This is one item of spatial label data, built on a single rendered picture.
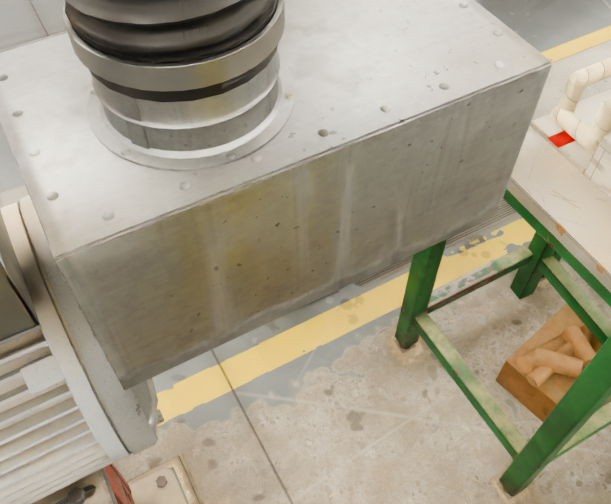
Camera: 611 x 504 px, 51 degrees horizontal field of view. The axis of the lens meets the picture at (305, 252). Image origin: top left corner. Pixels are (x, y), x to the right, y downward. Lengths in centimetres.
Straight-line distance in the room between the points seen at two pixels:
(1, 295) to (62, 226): 13
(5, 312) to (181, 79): 23
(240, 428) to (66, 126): 159
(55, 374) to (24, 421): 5
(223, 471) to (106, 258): 157
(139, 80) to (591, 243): 94
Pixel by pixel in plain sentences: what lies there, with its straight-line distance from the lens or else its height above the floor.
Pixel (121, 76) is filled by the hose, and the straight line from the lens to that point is 31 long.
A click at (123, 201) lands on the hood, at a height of 153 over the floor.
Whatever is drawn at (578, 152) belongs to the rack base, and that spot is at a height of 94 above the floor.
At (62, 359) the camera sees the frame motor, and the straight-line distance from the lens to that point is 51.
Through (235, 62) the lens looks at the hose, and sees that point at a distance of 31.
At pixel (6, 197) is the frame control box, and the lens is 95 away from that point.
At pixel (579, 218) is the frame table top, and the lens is 118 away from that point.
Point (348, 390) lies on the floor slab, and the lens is 194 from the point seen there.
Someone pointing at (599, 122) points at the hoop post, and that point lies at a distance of 124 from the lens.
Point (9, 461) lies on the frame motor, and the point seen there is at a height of 129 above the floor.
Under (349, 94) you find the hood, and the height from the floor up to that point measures 153.
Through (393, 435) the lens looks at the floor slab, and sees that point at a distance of 190.
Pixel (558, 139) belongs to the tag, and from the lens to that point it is 129.
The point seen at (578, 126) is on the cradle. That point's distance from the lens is 128.
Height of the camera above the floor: 176
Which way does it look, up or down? 53 degrees down
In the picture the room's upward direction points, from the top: straight up
